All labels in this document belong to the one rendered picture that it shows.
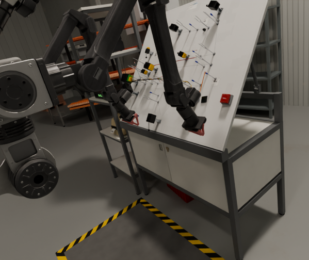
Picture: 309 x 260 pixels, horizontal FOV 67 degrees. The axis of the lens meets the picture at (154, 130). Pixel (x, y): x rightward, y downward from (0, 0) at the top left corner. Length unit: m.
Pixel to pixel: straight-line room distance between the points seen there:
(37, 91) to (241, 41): 1.15
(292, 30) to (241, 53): 2.82
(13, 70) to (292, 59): 4.00
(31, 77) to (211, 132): 1.00
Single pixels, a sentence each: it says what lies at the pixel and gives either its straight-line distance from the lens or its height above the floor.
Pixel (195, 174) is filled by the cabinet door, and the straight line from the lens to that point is 1.62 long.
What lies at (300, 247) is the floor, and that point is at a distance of 2.01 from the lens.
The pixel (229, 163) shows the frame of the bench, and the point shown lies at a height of 0.77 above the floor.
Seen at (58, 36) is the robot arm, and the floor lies 1.60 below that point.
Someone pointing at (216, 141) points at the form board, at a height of 0.90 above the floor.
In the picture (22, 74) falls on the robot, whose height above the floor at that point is 1.48.
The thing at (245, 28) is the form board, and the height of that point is 1.43.
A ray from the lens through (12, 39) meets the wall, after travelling 10.47.
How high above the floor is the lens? 1.49
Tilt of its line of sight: 21 degrees down
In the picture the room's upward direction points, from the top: 14 degrees counter-clockwise
